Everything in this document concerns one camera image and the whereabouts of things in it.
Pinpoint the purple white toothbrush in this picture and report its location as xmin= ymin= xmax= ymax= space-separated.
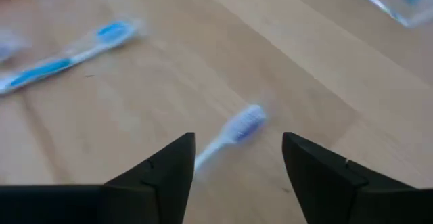
xmin=194 ymin=103 xmax=269 ymax=171

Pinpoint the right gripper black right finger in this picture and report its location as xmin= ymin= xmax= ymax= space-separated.
xmin=282 ymin=131 xmax=420 ymax=224

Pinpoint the clear plastic cup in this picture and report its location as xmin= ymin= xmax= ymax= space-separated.
xmin=346 ymin=0 xmax=433 ymax=28

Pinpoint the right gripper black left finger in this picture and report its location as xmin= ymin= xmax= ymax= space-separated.
xmin=101 ymin=132 xmax=196 ymax=224

